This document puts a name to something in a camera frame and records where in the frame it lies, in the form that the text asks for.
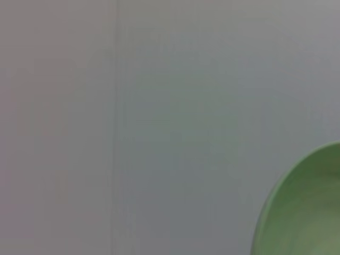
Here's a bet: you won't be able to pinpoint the green plastic plate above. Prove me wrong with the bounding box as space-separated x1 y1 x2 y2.
249 140 340 255

